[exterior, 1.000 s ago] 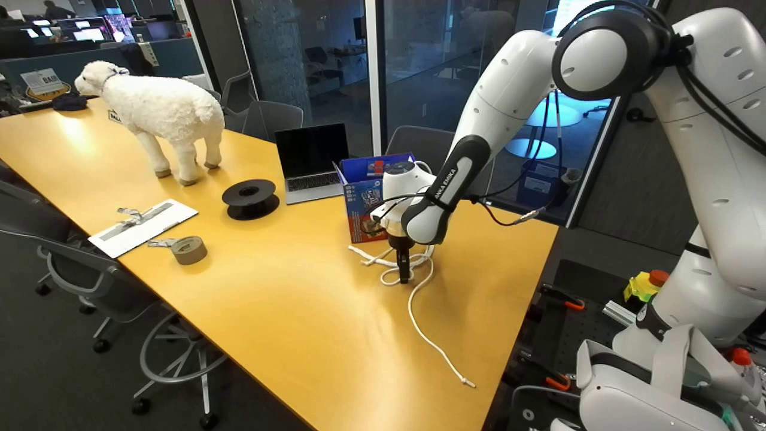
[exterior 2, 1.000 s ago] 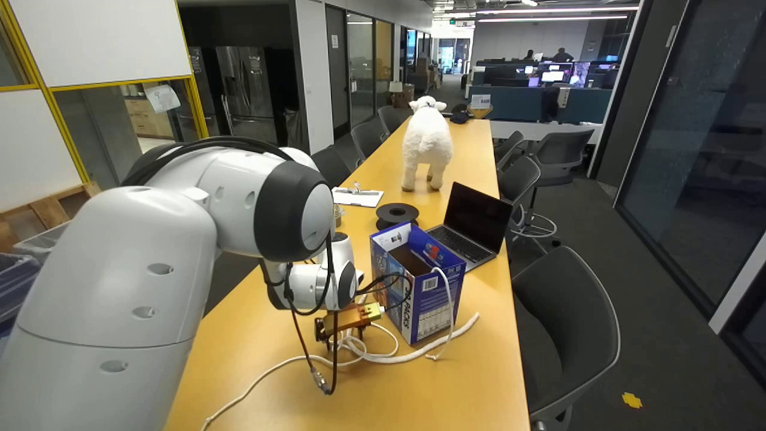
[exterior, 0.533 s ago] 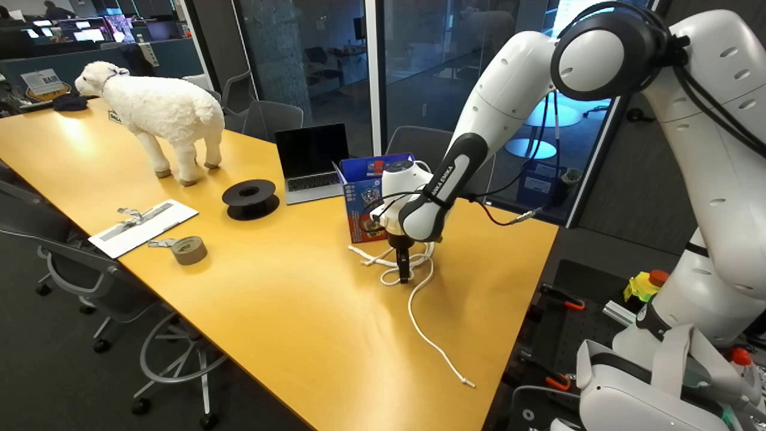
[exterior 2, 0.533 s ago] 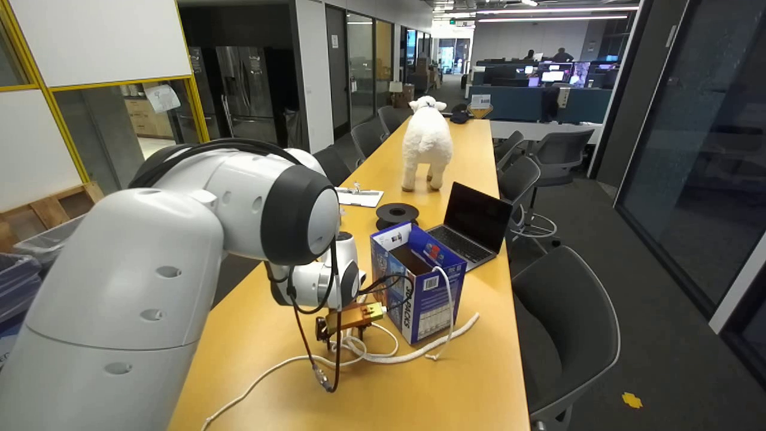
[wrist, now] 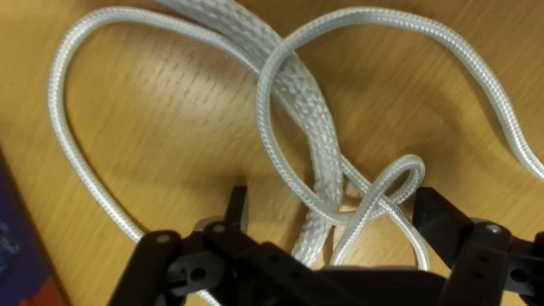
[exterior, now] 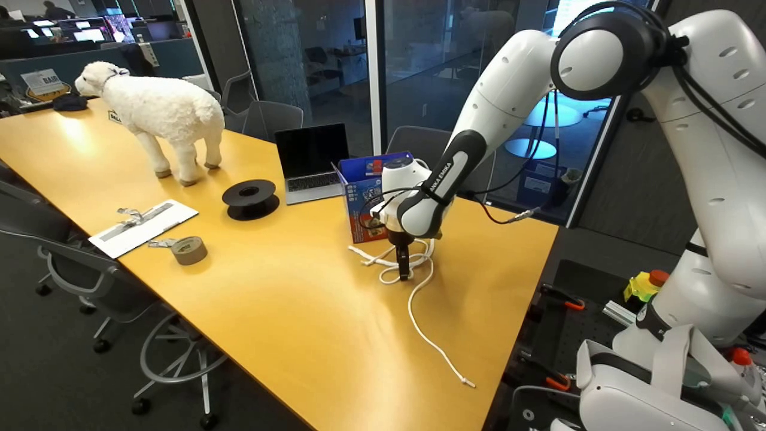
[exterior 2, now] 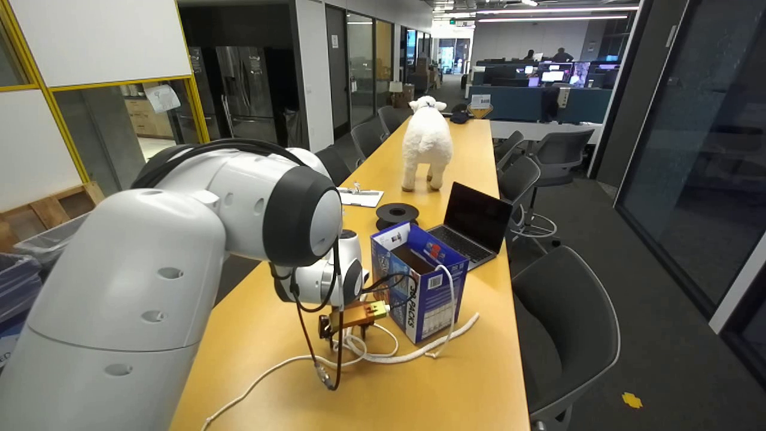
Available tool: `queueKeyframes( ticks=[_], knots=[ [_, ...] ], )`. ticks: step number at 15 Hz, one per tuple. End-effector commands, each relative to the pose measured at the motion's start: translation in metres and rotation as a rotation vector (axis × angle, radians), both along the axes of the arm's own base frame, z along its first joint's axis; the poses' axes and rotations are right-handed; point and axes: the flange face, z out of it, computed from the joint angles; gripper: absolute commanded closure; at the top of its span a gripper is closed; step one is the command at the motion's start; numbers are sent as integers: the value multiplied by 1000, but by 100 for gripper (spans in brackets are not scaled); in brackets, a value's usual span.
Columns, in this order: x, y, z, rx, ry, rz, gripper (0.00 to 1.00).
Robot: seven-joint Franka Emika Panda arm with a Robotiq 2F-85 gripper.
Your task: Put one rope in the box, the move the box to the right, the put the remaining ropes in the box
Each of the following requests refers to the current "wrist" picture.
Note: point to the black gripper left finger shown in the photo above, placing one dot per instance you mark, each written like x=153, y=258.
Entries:
x=197, y=265

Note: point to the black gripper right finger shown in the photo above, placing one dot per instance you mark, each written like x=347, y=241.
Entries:
x=486, y=260

